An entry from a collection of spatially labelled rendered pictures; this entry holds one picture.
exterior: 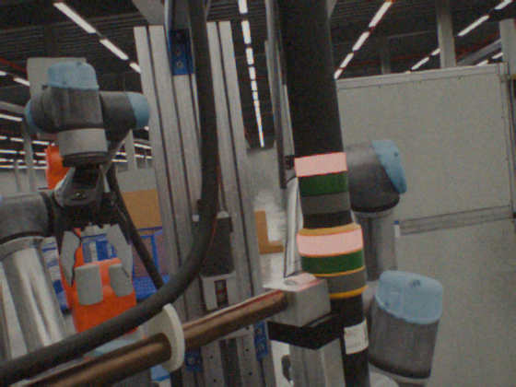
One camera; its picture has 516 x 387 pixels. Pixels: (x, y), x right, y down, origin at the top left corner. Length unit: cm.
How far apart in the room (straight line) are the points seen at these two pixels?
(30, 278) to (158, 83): 56
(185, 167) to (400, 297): 82
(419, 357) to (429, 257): 184
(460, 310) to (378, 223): 156
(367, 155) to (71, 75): 56
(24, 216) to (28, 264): 11
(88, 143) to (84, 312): 353
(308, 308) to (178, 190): 99
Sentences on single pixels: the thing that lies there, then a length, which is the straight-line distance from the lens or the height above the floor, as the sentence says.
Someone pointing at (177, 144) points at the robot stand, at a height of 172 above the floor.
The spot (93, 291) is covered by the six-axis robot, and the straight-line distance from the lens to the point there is 421.
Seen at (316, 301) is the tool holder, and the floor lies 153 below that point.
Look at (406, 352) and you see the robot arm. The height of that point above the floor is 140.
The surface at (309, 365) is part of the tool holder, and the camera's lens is 32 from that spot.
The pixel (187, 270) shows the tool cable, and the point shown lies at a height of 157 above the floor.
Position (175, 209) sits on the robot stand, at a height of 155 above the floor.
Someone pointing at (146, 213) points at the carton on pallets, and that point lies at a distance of 847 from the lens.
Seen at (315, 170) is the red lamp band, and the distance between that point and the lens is 31.
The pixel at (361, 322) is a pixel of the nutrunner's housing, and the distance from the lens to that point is 33.
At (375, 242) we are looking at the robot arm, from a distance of 106.
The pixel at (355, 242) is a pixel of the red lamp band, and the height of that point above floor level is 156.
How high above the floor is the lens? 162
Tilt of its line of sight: 3 degrees down
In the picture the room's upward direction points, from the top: 7 degrees counter-clockwise
